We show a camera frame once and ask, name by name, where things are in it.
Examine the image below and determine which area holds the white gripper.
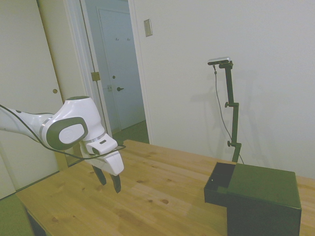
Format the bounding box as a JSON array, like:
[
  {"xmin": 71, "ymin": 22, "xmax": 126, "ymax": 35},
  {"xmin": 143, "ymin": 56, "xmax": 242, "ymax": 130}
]
[{"xmin": 80, "ymin": 141, "xmax": 125, "ymax": 194}]

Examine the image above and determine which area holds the black drawer cabinet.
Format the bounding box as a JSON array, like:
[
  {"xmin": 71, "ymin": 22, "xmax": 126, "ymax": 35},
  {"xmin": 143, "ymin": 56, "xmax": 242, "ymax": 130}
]
[{"xmin": 226, "ymin": 163, "xmax": 302, "ymax": 236}]

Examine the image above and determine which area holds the white open door with hinge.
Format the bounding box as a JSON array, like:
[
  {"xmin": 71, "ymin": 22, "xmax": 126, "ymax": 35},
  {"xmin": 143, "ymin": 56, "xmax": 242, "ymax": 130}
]
[{"xmin": 80, "ymin": 0, "xmax": 114, "ymax": 138}]

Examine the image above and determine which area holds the white closet door with knob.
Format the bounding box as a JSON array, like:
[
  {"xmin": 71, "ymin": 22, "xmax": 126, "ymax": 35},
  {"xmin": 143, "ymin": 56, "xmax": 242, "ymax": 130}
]
[{"xmin": 0, "ymin": 0, "xmax": 65, "ymax": 200}]

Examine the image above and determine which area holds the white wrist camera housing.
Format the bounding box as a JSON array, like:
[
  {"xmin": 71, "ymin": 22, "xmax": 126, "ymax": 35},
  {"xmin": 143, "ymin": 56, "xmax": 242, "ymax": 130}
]
[{"xmin": 86, "ymin": 134, "xmax": 118, "ymax": 156}]

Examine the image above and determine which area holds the white door with lever handle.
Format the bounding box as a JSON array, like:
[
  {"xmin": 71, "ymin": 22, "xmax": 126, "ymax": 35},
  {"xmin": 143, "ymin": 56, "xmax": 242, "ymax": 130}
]
[{"xmin": 96, "ymin": 7, "xmax": 146, "ymax": 131}]

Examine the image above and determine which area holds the black camera stand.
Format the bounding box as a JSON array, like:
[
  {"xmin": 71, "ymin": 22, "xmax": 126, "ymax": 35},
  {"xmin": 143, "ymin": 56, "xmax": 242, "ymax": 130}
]
[{"xmin": 218, "ymin": 60, "xmax": 243, "ymax": 163}]

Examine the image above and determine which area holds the beige wall switch plate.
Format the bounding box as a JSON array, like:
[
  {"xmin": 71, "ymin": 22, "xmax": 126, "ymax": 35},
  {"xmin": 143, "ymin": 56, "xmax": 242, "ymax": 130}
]
[{"xmin": 143, "ymin": 19, "xmax": 153, "ymax": 38}]

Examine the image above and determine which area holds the grey exterior camera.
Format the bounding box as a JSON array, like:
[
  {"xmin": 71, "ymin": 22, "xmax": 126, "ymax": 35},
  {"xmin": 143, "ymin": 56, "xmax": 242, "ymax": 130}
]
[{"xmin": 207, "ymin": 57, "xmax": 232, "ymax": 66}]

